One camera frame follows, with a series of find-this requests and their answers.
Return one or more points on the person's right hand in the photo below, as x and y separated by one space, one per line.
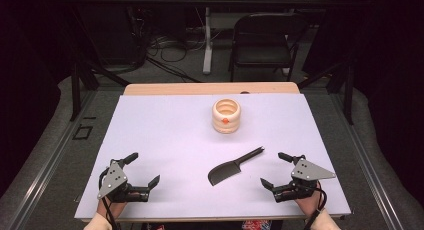
310 203

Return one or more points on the metal floor rail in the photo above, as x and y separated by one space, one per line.
50 160
370 163

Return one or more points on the white table mat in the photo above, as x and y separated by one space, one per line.
173 140

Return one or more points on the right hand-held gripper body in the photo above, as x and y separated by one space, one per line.
308 172

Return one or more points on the person's left hand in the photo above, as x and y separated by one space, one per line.
114 208

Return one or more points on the dark curtain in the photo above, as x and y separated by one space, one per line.
393 73
23 73

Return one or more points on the light desk with white leg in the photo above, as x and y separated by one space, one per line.
208 50

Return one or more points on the wooden table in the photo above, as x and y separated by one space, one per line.
200 88

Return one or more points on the black metal stand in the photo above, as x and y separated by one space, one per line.
76 90
348 96

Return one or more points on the cream ribbed utensil holder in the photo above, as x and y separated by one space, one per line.
220 124

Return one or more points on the dark equipment stand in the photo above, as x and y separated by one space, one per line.
137 33

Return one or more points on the black folding chair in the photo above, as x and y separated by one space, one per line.
263 53

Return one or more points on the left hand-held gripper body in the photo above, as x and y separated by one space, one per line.
112 180

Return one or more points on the black spatula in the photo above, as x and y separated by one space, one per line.
222 171

